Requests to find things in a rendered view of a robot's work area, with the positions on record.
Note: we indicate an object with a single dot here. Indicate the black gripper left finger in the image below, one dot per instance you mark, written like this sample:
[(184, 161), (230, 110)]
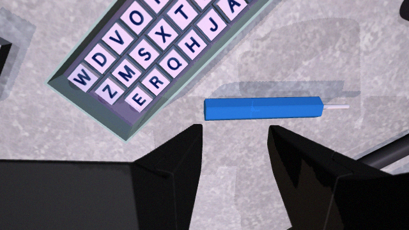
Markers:
[(154, 192)]

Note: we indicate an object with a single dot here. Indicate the dark grey rectangular bar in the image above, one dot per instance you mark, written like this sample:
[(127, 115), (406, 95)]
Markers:
[(4, 50)]

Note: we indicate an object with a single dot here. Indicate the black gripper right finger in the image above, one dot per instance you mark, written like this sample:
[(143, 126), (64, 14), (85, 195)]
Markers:
[(325, 190)]

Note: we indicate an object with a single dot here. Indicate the blue stylus with white tip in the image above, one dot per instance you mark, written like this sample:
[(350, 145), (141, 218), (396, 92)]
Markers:
[(265, 108)]

